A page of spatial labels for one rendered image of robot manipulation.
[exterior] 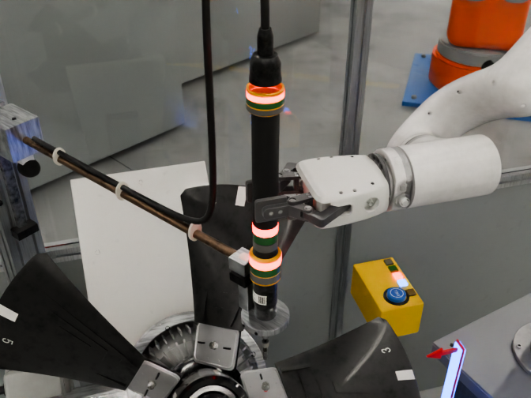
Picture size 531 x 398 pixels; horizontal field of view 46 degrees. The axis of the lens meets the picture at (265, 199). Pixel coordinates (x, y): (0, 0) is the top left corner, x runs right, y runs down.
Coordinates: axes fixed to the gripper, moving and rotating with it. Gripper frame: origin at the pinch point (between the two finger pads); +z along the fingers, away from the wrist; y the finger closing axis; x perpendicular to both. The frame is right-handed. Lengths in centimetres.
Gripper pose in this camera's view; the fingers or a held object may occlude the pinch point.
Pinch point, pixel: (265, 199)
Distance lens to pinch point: 79.6
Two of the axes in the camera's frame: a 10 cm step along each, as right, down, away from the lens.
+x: 0.0, -8.2, -5.7
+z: -9.6, 1.5, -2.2
